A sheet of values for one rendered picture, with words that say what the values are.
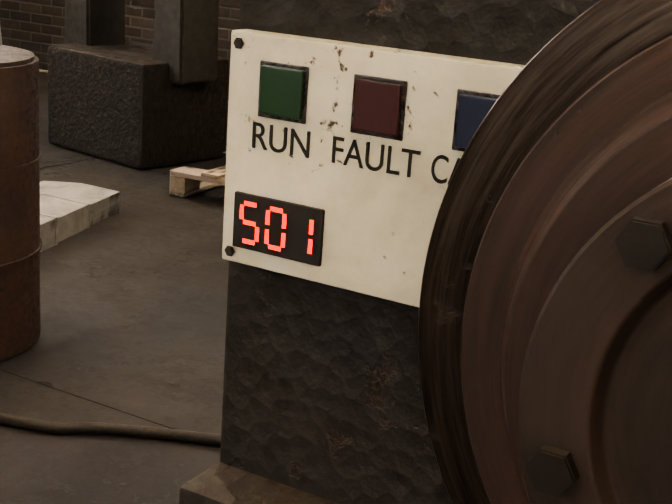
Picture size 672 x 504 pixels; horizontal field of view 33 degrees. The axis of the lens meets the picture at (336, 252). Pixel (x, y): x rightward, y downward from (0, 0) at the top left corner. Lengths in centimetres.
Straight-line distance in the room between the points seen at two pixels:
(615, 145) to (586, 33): 7
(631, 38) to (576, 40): 3
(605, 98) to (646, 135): 4
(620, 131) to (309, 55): 31
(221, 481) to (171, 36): 508
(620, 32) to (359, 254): 31
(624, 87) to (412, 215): 27
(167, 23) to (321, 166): 515
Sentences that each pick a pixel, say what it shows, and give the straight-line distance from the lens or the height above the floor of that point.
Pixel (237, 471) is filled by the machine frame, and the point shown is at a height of 87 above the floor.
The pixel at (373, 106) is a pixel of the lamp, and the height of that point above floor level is 120.
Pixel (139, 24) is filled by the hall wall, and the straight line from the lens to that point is 869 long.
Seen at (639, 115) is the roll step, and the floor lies 124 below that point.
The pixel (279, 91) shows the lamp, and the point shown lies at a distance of 84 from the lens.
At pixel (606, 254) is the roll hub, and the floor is 119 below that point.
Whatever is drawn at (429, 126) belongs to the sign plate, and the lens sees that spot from 79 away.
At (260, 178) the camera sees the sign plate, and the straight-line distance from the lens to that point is 86.
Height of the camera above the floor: 132
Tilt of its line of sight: 16 degrees down
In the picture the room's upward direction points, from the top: 4 degrees clockwise
